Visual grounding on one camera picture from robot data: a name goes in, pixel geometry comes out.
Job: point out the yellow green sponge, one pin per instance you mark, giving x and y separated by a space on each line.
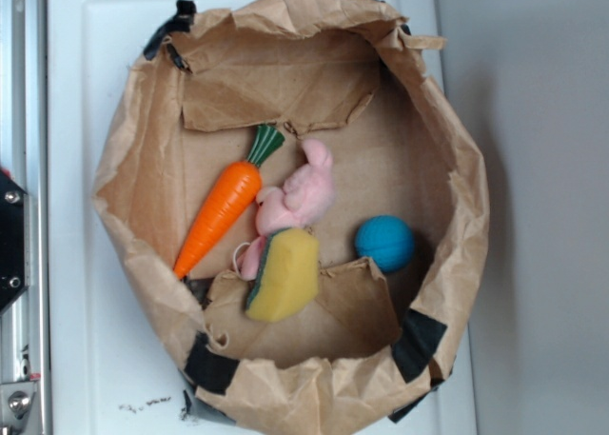
287 278

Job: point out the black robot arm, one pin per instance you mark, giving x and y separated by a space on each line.
12 241

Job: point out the pink plush toy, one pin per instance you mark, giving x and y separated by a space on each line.
301 201

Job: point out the orange plastic toy carrot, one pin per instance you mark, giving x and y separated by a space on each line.
234 190

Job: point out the blue rubber ball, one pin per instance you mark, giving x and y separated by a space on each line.
388 240

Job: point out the aluminium frame rail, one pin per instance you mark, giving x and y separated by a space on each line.
25 357

